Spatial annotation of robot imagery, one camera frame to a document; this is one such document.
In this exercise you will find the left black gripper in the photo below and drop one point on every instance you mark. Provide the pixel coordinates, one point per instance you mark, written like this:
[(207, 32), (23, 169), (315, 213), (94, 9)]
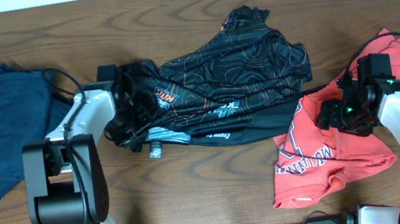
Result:
[(140, 113)]

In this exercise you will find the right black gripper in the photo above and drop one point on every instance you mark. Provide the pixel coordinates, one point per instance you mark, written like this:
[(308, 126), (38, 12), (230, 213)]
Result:
[(330, 115)]

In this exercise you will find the red printed t-shirt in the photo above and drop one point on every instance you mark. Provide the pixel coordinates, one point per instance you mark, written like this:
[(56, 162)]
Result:
[(314, 162)]

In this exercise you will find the black patterned jersey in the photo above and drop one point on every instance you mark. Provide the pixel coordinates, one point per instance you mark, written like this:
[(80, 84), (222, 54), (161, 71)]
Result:
[(241, 87)]

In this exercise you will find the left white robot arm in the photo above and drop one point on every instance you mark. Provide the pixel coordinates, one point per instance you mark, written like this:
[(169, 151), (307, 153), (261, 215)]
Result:
[(64, 178)]

